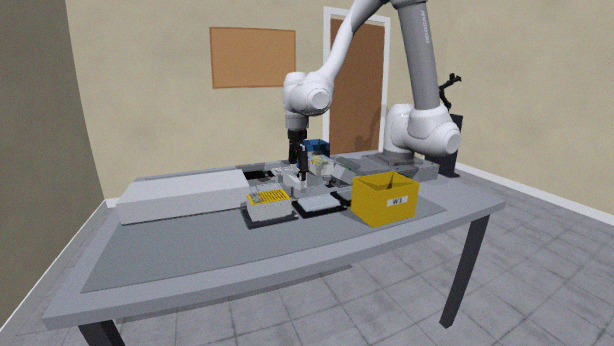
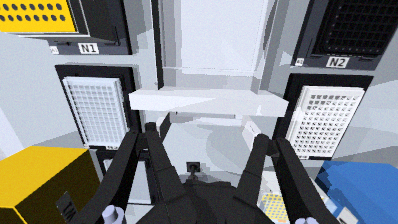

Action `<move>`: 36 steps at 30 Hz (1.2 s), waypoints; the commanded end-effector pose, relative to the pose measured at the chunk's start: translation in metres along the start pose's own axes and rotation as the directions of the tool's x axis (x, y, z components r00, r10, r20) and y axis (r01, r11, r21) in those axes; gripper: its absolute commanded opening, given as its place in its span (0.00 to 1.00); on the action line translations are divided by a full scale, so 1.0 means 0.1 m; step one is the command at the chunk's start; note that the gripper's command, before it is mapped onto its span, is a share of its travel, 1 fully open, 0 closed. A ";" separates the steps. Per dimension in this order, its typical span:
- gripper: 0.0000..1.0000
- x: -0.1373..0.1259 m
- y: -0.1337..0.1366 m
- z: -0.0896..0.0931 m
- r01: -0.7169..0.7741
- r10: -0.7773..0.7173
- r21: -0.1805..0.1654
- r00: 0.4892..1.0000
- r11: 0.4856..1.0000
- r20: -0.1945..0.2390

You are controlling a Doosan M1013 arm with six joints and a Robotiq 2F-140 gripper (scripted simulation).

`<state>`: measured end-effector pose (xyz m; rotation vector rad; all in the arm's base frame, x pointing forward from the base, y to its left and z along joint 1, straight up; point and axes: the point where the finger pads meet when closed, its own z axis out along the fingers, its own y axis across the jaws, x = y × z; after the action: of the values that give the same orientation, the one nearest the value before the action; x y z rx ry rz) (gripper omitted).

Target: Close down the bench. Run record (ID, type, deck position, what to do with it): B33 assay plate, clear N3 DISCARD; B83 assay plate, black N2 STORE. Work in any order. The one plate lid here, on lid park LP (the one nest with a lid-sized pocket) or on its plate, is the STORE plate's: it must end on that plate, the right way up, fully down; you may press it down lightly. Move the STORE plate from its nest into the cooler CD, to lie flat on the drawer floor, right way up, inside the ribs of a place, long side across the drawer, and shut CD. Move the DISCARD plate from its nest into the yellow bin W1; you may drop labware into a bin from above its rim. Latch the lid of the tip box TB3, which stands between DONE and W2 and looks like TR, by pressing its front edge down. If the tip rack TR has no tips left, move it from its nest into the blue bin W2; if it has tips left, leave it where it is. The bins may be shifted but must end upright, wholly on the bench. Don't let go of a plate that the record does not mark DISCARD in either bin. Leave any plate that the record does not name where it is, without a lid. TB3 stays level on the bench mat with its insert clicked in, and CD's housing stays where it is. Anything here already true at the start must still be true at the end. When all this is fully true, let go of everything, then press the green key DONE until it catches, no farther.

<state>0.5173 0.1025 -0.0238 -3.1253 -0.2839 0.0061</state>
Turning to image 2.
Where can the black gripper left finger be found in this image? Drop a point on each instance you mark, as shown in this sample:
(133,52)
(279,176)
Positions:
(109,203)

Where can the yellow open-top bin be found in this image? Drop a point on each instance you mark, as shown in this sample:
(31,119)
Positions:
(46,185)

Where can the dark grey bench mat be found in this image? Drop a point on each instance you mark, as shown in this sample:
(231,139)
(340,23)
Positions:
(34,103)

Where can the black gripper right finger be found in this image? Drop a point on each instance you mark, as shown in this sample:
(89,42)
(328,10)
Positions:
(302,201)

